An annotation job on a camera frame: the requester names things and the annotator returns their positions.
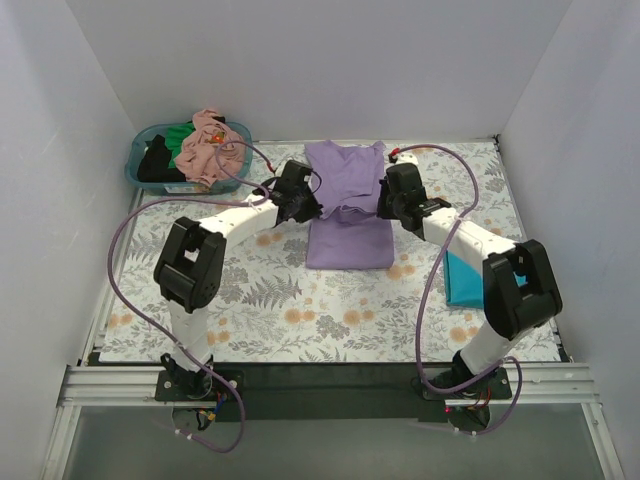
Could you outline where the folded teal t shirt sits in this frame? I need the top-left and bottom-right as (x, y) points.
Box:
(443, 249), (529, 309)

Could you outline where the black shirt in basket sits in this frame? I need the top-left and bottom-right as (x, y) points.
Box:
(137, 135), (186, 183)

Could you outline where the pink crumpled shirt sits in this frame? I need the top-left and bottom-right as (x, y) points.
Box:
(175, 109), (246, 187)

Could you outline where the green shirt in basket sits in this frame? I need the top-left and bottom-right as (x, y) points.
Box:
(165, 122), (195, 169)

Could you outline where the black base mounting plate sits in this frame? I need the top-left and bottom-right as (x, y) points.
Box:
(154, 362), (514, 424)

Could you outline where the purple t shirt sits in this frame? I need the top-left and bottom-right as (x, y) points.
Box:
(305, 140), (394, 270)

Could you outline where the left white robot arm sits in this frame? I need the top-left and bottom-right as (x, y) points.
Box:
(153, 160), (322, 400)

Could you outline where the teal plastic laundry basket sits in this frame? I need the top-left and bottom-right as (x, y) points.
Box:
(124, 123), (240, 196)

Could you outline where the aluminium frame rail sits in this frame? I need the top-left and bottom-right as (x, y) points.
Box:
(43, 363), (625, 479)

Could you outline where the floral patterned table mat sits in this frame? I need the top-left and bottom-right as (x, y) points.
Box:
(97, 142), (561, 363)

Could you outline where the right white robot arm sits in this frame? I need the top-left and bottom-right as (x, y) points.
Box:
(378, 162), (563, 398)

